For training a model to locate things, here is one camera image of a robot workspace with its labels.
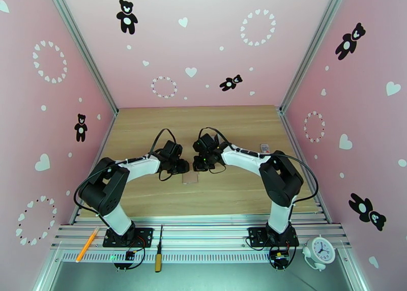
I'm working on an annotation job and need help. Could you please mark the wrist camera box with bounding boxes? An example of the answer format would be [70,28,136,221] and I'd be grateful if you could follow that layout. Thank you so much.
[163,140,184,159]
[193,133,218,151]

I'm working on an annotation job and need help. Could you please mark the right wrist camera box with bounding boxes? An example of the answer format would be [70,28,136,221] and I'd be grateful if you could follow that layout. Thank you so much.
[193,133,218,151]

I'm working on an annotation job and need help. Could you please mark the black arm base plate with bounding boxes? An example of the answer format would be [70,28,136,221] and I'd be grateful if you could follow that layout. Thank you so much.
[248,226,300,249]
[102,227,154,249]

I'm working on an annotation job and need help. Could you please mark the perforated metal cable duct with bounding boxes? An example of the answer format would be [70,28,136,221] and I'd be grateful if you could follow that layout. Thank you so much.
[59,250,345,265]

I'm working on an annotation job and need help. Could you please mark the aluminium side rail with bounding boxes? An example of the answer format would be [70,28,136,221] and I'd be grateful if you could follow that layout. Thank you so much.
[68,108,119,225]
[279,107,333,225]

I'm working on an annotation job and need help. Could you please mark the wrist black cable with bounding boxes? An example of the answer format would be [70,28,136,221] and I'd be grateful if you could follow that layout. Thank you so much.
[150,128,178,156]
[197,127,229,148]

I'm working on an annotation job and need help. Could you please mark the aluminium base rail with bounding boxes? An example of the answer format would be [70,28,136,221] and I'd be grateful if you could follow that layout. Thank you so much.
[50,215,352,251]

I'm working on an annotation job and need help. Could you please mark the white alarm clock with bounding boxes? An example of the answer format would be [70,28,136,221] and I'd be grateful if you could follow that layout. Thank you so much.
[301,236,336,271]

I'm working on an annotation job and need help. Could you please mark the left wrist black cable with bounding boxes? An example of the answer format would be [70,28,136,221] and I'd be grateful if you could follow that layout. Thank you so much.
[150,128,178,156]

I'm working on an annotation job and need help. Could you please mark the orange pencil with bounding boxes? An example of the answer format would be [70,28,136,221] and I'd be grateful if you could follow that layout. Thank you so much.
[75,227,100,263]

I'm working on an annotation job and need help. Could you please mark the aluminium frame post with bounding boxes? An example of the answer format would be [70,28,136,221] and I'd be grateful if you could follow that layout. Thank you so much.
[278,0,352,114]
[43,0,119,118]

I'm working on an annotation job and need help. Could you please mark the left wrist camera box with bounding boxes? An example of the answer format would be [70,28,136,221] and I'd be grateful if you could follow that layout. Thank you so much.
[163,140,184,159]

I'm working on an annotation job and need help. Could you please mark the yellow handled screwdriver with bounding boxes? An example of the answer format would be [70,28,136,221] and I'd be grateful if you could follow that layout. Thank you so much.
[155,224,164,273]

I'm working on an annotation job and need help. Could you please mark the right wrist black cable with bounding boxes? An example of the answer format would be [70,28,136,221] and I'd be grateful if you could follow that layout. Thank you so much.
[197,127,229,148]

